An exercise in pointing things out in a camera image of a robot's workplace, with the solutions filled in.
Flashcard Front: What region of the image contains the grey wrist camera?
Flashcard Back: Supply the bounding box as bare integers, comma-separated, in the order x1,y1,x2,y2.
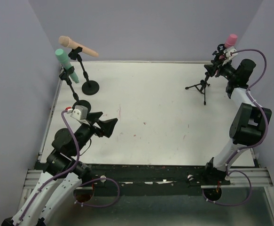
223,46,236,65
66,105,88,121

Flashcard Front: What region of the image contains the black tripod microphone stand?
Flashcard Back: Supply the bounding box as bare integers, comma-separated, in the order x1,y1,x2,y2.
185,71,211,105

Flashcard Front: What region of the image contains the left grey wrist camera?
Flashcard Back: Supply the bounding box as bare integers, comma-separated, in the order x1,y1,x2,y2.
66,105,88,121

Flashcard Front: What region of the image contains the teal toy microphone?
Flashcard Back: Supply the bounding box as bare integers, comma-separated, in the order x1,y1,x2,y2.
55,48,79,84

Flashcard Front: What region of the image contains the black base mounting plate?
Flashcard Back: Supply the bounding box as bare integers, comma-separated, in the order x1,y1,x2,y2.
63,163,233,197

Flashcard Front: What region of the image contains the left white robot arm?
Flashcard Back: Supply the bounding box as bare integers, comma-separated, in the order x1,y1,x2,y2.
2,105,118,226

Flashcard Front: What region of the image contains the pink toy microphone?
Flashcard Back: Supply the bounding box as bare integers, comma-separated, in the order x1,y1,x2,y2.
213,33,238,77

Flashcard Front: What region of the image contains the beige toy microphone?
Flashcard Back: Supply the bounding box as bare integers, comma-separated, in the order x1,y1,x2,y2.
58,36,99,57

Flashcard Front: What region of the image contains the aluminium frame rail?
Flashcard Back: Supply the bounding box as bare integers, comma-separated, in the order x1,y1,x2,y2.
12,62,68,226

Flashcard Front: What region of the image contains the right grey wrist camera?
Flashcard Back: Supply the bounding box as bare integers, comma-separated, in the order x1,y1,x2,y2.
223,46,236,65

